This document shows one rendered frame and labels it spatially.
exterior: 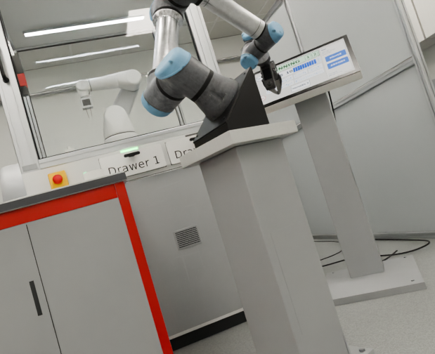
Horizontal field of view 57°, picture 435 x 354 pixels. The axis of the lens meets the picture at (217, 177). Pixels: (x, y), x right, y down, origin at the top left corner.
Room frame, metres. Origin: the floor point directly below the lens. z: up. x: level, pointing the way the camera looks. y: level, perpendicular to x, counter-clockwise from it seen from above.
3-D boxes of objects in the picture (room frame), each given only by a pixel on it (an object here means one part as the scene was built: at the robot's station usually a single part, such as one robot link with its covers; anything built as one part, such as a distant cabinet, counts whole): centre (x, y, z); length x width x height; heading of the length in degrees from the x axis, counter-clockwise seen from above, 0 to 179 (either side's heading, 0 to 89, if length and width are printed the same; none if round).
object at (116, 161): (1.84, 0.35, 0.87); 0.29 x 0.02 x 0.11; 107
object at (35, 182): (2.31, 0.46, 0.87); 1.02 x 0.95 x 0.14; 107
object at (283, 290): (1.30, -0.09, 0.38); 0.30 x 0.30 x 0.76; 38
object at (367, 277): (1.98, -0.56, 0.51); 0.50 x 0.45 x 1.02; 160
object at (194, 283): (2.31, 0.45, 0.40); 1.03 x 0.95 x 0.80; 107
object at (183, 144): (1.93, 0.05, 0.87); 0.29 x 0.02 x 0.11; 107
